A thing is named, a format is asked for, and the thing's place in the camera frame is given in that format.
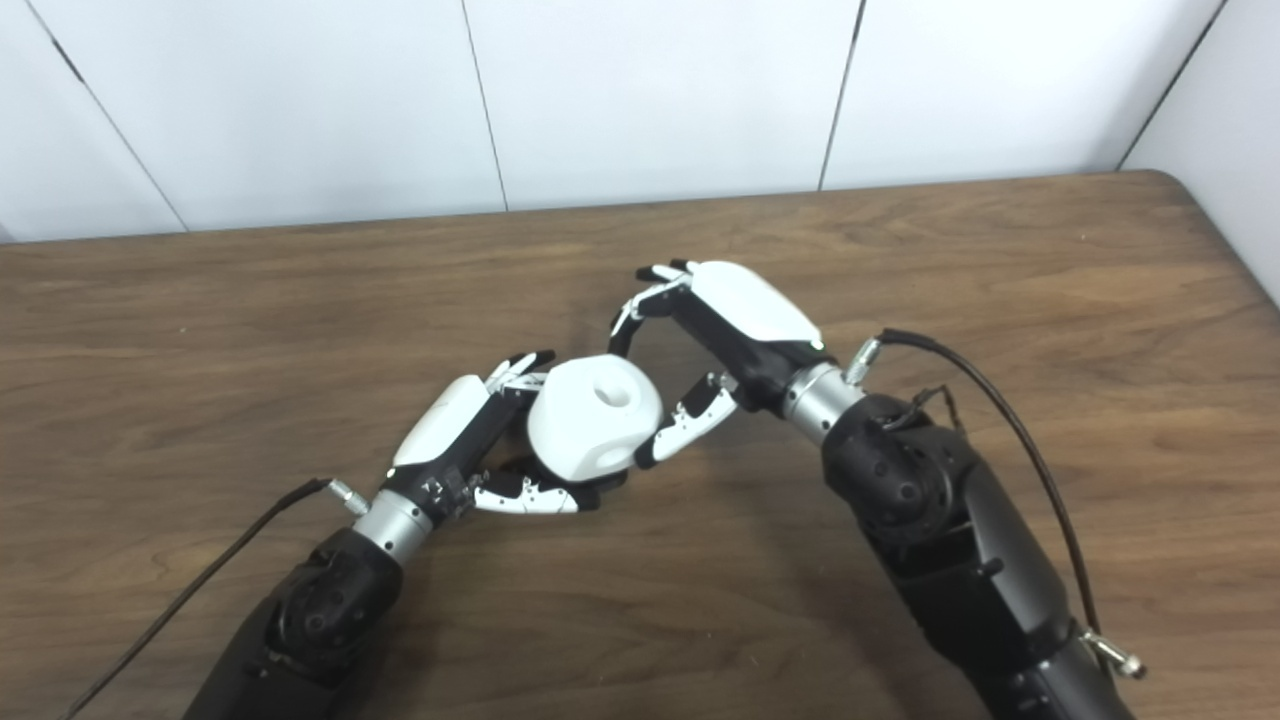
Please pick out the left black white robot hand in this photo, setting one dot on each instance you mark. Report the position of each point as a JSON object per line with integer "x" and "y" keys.
{"x": 445, "y": 425}

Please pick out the round white plastic piece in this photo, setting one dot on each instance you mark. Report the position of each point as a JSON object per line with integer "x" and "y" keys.
{"x": 580, "y": 425}

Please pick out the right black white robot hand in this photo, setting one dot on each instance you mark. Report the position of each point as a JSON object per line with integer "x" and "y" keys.
{"x": 750, "y": 310}

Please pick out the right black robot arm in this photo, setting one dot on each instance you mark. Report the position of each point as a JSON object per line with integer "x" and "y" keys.
{"x": 950, "y": 540}

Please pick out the black plastic holder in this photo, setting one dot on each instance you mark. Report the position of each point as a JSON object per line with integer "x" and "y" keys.
{"x": 515, "y": 466}

